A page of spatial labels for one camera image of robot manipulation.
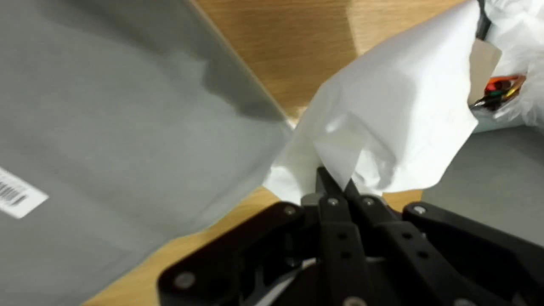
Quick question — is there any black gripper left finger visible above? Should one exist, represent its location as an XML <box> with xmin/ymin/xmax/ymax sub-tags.
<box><xmin>316</xmin><ymin>167</ymin><xmax>374</xmax><ymax>306</ymax></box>

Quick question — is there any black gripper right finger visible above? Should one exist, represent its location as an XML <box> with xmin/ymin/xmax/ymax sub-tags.
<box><xmin>345</xmin><ymin>182</ymin><xmax>508</xmax><ymax>306</ymax></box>

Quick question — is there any white paper napkin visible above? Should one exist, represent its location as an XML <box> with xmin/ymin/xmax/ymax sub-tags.
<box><xmin>263</xmin><ymin>0</ymin><xmax>481</xmax><ymax>201</ymax></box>

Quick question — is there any clear plastic bag with items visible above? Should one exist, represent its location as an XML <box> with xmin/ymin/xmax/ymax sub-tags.
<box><xmin>474</xmin><ymin>0</ymin><xmax>544</xmax><ymax>133</ymax></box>

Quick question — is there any grey laptop with barcode sticker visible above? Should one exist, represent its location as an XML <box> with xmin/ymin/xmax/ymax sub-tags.
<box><xmin>0</xmin><ymin>0</ymin><xmax>291</xmax><ymax>306</ymax></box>

